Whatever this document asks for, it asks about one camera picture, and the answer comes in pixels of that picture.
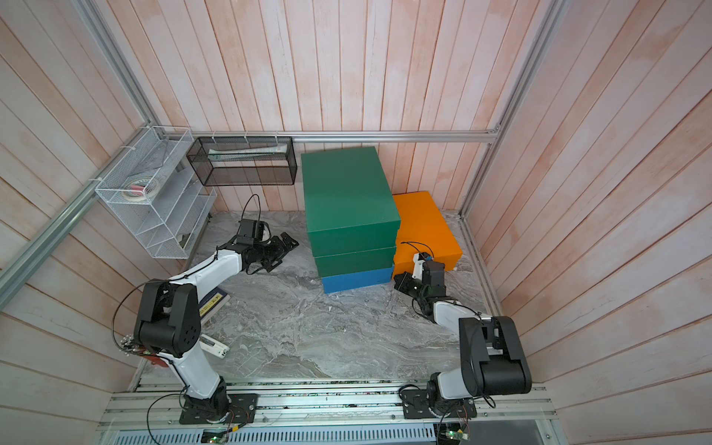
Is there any orange shoebox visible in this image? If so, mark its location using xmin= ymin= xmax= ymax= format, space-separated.
xmin=393 ymin=191 xmax=463 ymax=276

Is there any red pen cup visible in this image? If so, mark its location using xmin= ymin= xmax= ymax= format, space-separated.
xmin=118 ymin=335 xmax=168 ymax=368

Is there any black mesh basket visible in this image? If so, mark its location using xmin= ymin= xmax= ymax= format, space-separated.
xmin=187 ymin=135 xmax=298 ymax=187

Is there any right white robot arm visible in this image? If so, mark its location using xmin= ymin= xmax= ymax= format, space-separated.
xmin=394 ymin=254 xmax=533 ymax=418

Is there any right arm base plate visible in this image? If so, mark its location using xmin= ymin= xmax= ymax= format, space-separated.
xmin=398 ymin=385 xmax=477 ymax=420

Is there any blue shoebox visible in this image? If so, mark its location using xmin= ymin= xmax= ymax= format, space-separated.
xmin=322 ymin=266 xmax=394 ymax=294

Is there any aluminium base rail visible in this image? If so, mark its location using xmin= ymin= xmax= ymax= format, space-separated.
xmin=93 ymin=378 xmax=567 ymax=444

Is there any tape roll on shelf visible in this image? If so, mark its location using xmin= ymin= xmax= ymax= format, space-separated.
xmin=121 ymin=177 xmax=161 ymax=202

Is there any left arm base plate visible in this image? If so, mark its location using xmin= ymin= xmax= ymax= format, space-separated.
xmin=179 ymin=393 xmax=259 ymax=425

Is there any dark blue book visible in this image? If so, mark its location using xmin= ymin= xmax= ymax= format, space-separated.
xmin=198 ymin=287 xmax=230 ymax=324

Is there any large green shoebox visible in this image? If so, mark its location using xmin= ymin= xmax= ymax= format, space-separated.
xmin=314 ymin=246 xmax=397 ymax=277

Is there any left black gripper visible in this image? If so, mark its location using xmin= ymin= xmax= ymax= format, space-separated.
xmin=254 ymin=231 xmax=300 ymax=272

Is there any white small device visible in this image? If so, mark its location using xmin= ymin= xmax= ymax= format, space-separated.
xmin=200 ymin=334 xmax=230 ymax=359

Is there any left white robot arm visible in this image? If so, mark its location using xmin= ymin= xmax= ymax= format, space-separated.
xmin=114 ymin=219 xmax=299 ymax=425

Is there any paper in mesh basket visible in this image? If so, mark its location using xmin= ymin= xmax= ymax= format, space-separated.
xmin=208 ymin=144 xmax=289 ymax=161

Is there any small green shoebox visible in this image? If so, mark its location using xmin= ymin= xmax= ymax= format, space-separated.
xmin=301 ymin=146 xmax=401 ymax=257

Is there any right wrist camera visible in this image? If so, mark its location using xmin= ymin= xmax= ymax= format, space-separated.
xmin=412 ymin=252 xmax=433 ymax=281

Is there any white wire shelf rack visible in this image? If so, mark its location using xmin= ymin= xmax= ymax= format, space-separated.
xmin=96 ymin=126 xmax=217 ymax=260

